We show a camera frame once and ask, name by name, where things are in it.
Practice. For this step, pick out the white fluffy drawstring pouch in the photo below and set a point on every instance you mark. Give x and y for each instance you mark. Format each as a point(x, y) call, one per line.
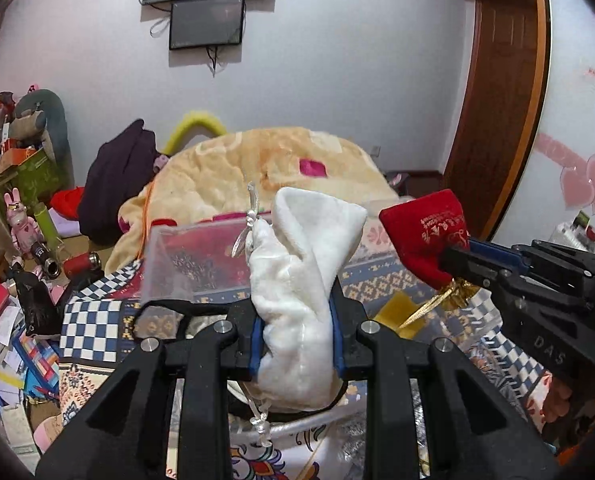
point(294, 259)

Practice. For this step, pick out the yellow fleece blanket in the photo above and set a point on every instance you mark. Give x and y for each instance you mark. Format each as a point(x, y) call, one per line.
point(210, 179)

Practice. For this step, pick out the white bag with black straps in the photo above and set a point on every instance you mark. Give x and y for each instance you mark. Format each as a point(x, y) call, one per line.
point(172, 319)

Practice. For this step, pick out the yellow sponge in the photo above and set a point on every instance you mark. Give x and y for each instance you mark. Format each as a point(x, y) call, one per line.
point(397, 310)

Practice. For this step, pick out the white wardrobe with hearts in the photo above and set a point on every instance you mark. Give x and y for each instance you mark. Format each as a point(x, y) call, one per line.
point(555, 183)

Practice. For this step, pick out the red cushion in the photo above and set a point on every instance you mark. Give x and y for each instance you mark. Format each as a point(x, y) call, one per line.
point(66, 202)

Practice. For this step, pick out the grey green plush toy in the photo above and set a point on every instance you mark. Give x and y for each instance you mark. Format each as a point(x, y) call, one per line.
point(39, 118)

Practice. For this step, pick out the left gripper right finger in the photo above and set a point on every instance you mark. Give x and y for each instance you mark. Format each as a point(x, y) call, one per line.
point(472, 431)

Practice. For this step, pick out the green storage box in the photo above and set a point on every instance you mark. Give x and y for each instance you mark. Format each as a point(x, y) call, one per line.
point(37, 179)

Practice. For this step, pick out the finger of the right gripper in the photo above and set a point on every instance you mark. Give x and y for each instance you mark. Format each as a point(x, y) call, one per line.
point(497, 257)

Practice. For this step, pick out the dark purple clothing pile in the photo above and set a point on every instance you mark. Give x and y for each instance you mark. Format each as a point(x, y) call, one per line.
point(122, 168)

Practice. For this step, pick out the red velvet drawstring pouch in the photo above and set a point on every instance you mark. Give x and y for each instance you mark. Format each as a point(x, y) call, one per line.
point(422, 229)

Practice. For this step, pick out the clear plastic storage bin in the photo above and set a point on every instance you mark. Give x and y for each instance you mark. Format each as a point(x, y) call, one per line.
point(195, 262)

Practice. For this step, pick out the pink rabbit figurine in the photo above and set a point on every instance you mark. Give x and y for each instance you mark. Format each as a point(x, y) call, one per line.
point(24, 229)

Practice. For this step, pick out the green bottle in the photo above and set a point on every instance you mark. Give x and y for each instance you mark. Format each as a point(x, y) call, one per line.
point(48, 228)

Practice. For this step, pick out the brown wooden door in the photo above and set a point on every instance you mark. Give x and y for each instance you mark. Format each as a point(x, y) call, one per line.
point(499, 115)

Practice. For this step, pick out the small black wall monitor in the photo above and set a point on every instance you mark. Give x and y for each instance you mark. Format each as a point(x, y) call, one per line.
point(206, 23)

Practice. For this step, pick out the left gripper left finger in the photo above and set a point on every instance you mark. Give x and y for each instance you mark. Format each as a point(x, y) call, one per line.
point(123, 431)

